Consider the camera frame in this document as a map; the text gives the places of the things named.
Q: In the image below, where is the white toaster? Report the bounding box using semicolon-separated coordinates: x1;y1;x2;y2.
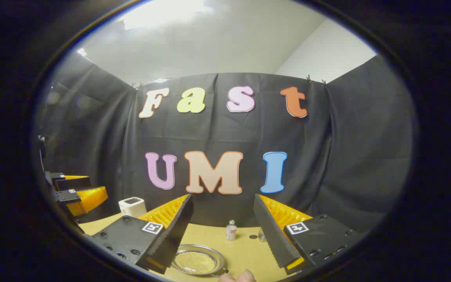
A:
119;197;147;218

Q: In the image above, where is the stainless steel pot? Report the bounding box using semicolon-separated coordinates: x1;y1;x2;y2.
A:
171;244;229;277

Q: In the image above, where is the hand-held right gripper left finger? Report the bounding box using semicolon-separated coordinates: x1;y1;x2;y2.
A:
92;193;194;275

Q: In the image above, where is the black backdrop cloth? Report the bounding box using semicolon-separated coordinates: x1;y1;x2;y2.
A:
34;53;418;235

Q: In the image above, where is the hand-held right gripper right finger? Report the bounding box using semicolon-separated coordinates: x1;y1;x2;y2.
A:
253;193;361;275

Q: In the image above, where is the large pile of yellow soybeans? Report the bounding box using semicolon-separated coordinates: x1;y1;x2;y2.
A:
175;251;216;275

